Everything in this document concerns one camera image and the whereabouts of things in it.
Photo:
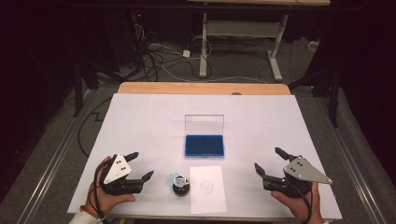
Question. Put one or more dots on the black metal stand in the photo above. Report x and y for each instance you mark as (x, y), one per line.
(77, 93)
(334, 99)

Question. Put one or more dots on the white box on floor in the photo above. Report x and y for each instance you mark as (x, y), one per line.
(313, 45)

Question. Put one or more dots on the metal floor rail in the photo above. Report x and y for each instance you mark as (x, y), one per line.
(53, 168)
(355, 174)

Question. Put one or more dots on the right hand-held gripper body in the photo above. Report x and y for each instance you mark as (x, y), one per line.
(300, 171)

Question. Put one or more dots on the person's left hand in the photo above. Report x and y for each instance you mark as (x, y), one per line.
(109, 202)

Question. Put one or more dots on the white paper sheet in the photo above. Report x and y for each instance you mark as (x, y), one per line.
(208, 202)

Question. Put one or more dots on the round black stamp clear knob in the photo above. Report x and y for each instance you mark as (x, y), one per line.
(181, 186)

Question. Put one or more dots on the large white table mat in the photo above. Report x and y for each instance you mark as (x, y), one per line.
(149, 124)

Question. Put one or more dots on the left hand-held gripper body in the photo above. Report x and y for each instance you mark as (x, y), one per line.
(116, 174)

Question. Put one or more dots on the wooden table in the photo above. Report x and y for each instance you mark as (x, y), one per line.
(186, 88)

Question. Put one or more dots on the person's right hand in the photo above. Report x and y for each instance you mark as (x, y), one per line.
(300, 208)

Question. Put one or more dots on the white metal frame desk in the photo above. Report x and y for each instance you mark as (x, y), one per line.
(204, 46)

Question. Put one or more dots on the white power adapter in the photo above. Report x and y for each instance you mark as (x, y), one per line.
(186, 53)

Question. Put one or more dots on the blue ink pad clear lid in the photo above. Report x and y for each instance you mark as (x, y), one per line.
(204, 146)

